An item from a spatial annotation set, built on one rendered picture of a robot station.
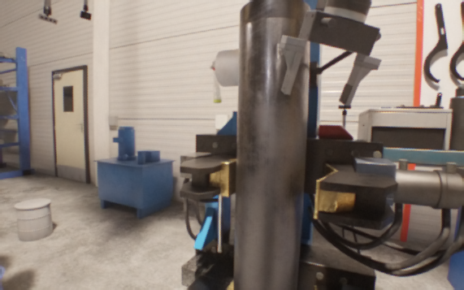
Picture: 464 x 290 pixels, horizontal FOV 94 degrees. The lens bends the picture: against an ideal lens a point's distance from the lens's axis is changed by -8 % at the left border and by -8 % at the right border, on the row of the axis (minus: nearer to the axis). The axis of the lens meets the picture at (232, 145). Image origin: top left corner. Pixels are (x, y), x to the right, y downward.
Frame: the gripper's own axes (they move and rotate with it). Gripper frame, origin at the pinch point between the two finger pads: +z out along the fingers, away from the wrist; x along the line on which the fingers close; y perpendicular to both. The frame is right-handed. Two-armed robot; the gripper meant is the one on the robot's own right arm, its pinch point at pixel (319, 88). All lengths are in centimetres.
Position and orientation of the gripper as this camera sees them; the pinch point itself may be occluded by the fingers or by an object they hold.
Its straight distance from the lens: 51.6
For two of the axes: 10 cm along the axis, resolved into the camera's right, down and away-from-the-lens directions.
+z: -1.9, 8.7, 4.6
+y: 1.0, 4.8, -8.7
